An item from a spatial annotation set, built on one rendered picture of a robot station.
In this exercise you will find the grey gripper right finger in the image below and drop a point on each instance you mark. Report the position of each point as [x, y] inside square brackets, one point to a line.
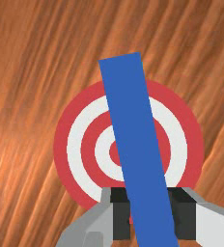
[207, 225]

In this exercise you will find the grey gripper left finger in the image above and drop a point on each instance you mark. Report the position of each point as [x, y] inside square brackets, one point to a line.
[98, 225]

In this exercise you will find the long blue stick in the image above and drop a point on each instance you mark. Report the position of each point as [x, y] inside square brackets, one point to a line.
[136, 144]

